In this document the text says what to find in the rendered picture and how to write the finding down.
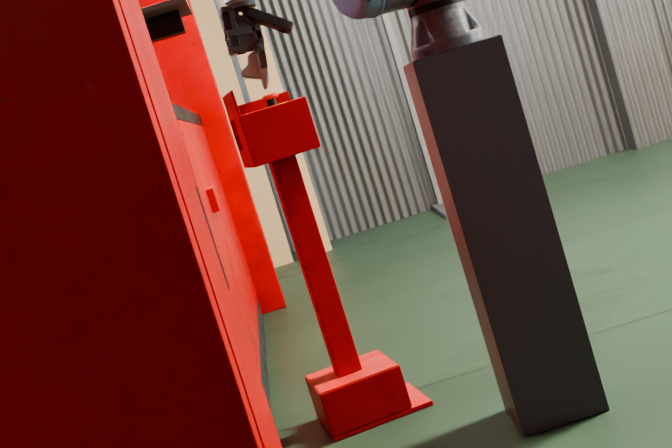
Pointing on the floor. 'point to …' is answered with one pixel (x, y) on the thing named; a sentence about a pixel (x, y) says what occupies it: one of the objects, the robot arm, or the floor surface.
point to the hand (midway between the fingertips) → (267, 83)
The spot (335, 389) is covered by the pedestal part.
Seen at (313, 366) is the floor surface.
